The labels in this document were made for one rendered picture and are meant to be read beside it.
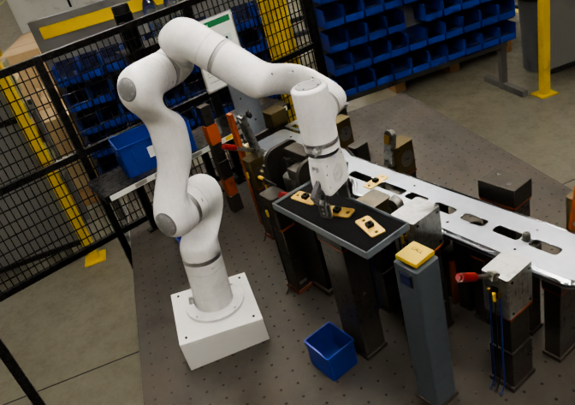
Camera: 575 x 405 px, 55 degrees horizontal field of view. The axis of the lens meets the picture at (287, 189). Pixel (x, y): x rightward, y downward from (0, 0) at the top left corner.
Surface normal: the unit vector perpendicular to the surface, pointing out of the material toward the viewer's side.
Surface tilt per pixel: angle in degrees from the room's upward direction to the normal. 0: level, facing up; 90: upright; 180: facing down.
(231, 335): 90
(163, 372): 0
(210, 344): 90
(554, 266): 0
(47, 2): 90
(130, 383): 0
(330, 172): 89
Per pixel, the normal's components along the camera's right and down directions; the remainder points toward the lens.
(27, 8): 0.29, 0.42
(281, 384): -0.24, -0.84
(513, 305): 0.58, 0.28
